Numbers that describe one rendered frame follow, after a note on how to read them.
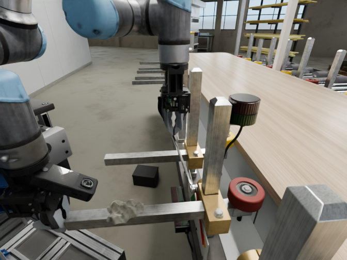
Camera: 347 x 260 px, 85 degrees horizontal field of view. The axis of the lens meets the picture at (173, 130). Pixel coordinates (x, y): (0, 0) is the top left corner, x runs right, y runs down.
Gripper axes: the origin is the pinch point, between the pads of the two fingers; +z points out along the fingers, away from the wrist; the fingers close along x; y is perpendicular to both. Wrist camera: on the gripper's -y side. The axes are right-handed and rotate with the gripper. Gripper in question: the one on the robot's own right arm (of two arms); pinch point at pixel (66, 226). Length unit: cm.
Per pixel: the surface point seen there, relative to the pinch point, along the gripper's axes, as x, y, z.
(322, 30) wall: -865, -787, -26
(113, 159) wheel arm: -23.5, -6.6, -1.1
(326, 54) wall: -843, -825, 72
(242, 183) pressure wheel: -1.8, -42.2, -7.9
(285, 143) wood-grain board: -18, -64, -7
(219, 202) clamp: 0.4, -36.2, -4.5
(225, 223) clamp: 5.1, -36.2, -3.4
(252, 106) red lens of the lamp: -1.0, -40.0, -28.3
